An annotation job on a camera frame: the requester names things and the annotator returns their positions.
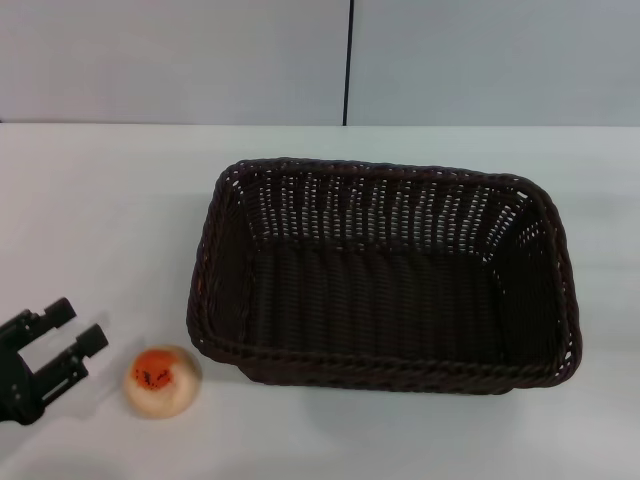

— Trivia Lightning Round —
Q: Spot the round bun with orange top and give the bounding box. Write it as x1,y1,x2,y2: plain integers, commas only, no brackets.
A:
122,343,204,421

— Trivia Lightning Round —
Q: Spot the black vertical wall strip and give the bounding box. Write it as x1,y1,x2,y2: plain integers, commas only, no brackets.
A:
341,0,357,127

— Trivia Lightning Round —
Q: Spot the dark woven plastic basket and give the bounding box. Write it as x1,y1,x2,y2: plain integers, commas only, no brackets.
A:
183,157,585,398

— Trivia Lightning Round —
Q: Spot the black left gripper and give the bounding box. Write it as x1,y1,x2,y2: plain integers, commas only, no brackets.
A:
0,296,110,427

